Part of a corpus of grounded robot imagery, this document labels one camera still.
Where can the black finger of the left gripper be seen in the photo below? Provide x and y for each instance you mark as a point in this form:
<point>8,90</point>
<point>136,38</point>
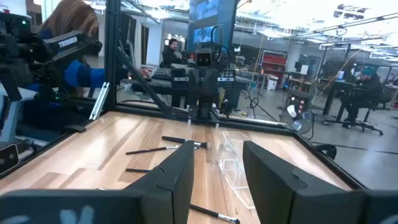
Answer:
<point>179,79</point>
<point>226,78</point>

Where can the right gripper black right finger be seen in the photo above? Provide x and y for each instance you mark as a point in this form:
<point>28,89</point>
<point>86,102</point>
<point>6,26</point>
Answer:
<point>295,202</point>

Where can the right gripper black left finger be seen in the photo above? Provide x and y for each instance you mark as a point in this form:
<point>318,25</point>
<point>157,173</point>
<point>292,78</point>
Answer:
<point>155,199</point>

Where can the thin black Solve print brush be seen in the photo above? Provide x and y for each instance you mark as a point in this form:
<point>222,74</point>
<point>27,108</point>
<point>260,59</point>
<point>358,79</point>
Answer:
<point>136,170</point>

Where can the large fluffy powder brush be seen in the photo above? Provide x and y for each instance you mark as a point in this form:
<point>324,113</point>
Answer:
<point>211,212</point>

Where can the black pen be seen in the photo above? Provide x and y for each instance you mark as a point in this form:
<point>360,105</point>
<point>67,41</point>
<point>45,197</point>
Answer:
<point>174,139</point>

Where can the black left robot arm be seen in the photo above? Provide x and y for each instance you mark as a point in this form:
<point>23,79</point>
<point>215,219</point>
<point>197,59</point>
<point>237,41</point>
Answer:
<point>204,109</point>

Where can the black keyboard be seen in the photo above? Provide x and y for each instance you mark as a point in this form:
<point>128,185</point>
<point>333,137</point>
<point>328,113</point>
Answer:
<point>161,74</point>

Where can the person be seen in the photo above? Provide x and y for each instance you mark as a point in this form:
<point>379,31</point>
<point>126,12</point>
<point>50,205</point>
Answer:
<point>170,56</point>
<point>370,90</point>
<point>77,76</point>

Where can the white bin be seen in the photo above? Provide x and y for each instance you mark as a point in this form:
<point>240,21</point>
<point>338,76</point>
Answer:
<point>272,84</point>

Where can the black makeup pencil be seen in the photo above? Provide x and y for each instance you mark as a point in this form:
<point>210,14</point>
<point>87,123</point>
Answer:
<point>149,150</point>

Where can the red storage shelf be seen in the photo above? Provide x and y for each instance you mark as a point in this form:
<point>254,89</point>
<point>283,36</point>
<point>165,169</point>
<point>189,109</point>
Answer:
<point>273,60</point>

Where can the clear acrylic organizer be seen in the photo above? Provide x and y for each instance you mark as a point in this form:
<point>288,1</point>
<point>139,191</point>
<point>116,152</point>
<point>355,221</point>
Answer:
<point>231,168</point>

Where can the round floor fan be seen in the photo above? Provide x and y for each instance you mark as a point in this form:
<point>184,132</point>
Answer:
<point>298,124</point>

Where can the black office chair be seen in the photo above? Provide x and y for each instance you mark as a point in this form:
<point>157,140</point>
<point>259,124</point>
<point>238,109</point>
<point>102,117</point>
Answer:
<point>367,124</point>

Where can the black work desk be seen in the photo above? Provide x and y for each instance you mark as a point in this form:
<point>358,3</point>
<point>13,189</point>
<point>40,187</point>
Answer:
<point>342,85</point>

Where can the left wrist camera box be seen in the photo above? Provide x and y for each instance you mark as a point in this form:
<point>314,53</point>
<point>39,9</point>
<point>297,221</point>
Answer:
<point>204,58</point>

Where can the large wall display screen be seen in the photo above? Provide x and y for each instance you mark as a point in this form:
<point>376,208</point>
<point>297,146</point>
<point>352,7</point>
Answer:
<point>205,18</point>

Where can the white metal bracket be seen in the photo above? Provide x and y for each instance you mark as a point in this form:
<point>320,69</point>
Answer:
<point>99,102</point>

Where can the table-level camera box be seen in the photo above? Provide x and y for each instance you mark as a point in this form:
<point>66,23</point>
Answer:
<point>7,158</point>

